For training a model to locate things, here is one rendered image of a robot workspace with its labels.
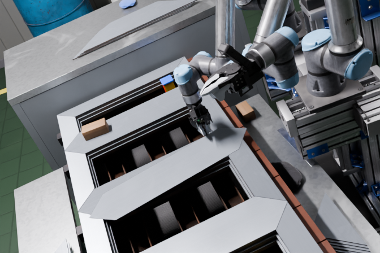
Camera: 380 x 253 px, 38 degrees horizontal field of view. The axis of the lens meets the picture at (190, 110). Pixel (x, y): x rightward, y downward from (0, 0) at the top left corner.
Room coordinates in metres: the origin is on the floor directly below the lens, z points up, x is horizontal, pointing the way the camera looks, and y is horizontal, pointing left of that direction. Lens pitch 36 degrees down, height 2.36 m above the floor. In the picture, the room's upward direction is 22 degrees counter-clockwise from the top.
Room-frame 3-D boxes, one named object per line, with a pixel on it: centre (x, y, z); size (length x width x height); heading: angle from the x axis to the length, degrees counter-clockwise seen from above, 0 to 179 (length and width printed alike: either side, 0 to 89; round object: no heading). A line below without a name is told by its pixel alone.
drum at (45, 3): (4.72, 0.75, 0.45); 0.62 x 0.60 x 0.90; 177
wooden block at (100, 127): (2.21, 0.45, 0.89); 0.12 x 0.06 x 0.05; 88
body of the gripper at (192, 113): (1.86, -0.03, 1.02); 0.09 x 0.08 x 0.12; 6
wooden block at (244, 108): (2.14, -0.25, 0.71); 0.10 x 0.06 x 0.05; 6
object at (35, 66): (2.88, 0.22, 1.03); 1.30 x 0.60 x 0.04; 96
